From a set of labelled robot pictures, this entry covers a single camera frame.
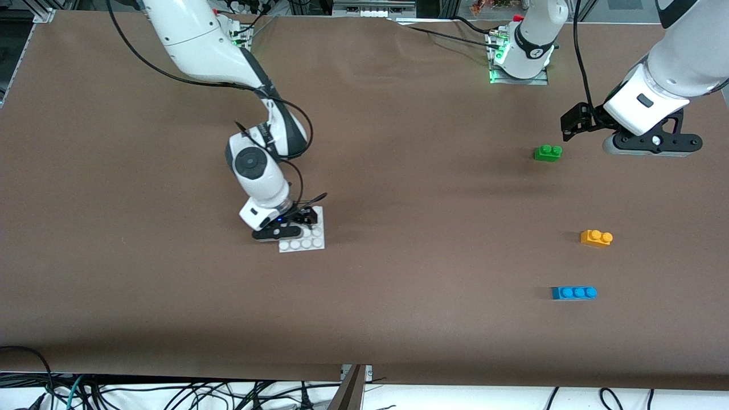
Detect white studded base plate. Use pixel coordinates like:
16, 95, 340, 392
279, 206, 325, 252

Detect yellow two-stud block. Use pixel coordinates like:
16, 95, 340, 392
580, 229, 614, 249

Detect blue three-stud block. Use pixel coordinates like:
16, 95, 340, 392
551, 286, 598, 301

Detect brown table cover sheet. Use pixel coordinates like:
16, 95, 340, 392
0, 10, 729, 391

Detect orange patterned object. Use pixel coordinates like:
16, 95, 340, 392
470, 0, 525, 15

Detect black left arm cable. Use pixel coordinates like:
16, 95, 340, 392
572, 0, 596, 110

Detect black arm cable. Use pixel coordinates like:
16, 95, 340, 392
105, 0, 329, 215
572, 0, 596, 110

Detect black power cable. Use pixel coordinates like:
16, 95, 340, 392
453, 16, 502, 36
406, 25, 497, 46
231, 7, 280, 43

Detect tangled black cables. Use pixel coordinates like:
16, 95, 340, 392
0, 373, 342, 410

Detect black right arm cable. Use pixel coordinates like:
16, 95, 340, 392
105, 0, 329, 215

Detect aluminium frame profile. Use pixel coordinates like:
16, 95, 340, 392
332, 0, 416, 19

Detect teal cable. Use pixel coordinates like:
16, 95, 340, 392
64, 375, 86, 410

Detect black looping cable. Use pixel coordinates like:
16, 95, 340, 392
0, 346, 53, 399

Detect grey aluminium side rail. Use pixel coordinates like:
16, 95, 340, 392
0, 11, 36, 109

